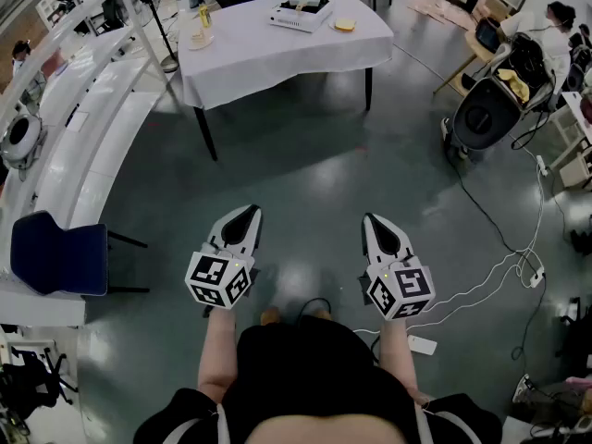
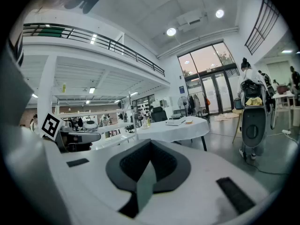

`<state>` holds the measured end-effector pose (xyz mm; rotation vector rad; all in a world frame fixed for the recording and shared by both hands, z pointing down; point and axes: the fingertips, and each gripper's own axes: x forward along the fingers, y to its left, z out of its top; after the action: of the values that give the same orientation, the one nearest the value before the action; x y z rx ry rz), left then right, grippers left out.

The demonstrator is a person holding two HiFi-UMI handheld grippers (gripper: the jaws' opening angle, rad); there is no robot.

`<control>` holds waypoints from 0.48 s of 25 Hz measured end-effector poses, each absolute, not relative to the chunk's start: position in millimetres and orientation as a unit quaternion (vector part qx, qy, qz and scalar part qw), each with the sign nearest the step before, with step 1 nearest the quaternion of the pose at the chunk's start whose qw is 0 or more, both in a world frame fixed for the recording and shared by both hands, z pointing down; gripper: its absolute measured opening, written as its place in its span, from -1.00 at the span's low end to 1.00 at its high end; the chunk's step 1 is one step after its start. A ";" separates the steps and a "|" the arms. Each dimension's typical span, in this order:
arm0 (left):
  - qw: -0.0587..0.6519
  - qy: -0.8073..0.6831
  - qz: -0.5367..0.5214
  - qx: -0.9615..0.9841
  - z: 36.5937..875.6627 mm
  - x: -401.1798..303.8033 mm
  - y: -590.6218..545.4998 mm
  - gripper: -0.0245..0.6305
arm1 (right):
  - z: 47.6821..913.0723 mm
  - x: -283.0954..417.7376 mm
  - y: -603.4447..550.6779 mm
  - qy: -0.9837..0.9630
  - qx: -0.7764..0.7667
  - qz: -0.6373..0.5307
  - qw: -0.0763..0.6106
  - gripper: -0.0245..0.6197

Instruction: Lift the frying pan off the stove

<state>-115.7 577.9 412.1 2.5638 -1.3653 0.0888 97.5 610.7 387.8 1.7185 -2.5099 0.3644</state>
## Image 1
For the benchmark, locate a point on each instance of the black leg table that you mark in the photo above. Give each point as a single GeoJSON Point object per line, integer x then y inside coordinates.
{"type": "Point", "coordinates": [205, 132]}

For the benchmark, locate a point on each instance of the dark blue-black box-shaped device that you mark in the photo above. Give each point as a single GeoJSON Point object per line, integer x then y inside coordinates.
{"type": "Point", "coordinates": [488, 35]}

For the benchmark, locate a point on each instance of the white round fan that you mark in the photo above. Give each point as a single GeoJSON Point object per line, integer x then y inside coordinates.
{"type": "Point", "coordinates": [32, 145]}

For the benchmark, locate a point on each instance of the flat cardboard sheets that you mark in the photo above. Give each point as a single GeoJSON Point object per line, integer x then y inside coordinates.
{"type": "Point", "coordinates": [435, 7]}

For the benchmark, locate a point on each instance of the white sandwich maker appliance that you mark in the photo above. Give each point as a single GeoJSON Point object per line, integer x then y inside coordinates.
{"type": "Point", "coordinates": [296, 22]}

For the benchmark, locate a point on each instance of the person's left forearm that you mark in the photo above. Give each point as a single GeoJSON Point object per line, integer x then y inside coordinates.
{"type": "Point", "coordinates": [217, 349]}

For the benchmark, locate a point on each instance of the bread slice on plate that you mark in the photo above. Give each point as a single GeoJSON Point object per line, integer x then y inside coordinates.
{"type": "Point", "coordinates": [331, 25]}

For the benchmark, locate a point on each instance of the grey black round chair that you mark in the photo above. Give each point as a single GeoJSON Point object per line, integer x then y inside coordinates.
{"type": "Point", "coordinates": [481, 118]}

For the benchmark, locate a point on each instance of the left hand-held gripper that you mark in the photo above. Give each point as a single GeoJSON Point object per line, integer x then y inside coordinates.
{"type": "Point", "coordinates": [217, 278]}

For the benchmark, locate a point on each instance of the light wooden round table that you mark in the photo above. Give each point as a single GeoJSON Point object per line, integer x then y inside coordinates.
{"type": "Point", "coordinates": [472, 45]}

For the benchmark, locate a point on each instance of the blue padded chair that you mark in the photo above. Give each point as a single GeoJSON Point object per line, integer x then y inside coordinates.
{"type": "Point", "coordinates": [55, 257]}

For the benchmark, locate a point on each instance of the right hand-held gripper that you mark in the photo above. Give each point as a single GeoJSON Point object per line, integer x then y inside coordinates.
{"type": "Point", "coordinates": [407, 289]}

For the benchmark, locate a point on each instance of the small white cake plate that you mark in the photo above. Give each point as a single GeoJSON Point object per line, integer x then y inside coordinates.
{"type": "Point", "coordinates": [209, 43]}

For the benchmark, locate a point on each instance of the person's black shirt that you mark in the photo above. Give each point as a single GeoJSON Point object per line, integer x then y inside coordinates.
{"type": "Point", "coordinates": [305, 368]}

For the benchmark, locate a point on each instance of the white power strip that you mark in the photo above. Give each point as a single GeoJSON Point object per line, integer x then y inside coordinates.
{"type": "Point", "coordinates": [542, 164]}
{"type": "Point", "coordinates": [537, 278]}

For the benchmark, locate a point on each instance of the person's right forearm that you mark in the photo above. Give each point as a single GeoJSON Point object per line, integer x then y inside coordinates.
{"type": "Point", "coordinates": [398, 354]}

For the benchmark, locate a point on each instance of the white tablecloth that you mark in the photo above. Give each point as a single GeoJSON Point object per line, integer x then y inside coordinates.
{"type": "Point", "coordinates": [259, 58]}

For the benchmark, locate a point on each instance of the white curved desk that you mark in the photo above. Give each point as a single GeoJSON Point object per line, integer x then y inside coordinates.
{"type": "Point", "coordinates": [106, 123]}

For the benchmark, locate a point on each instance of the person's tan shoe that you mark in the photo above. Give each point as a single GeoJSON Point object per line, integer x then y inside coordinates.
{"type": "Point", "coordinates": [270, 316]}
{"type": "Point", "coordinates": [322, 315]}

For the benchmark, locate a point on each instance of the white flat power adapter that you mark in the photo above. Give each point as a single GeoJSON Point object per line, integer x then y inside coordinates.
{"type": "Point", "coordinates": [422, 345]}

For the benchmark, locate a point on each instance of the black swivel chair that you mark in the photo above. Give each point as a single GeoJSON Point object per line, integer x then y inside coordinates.
{"type": "Point", "coordinates": [32, 377]}

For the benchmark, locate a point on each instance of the white low shelf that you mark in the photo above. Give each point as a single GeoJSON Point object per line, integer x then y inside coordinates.
{"type": "Point", "coordinates": [573, 169]}

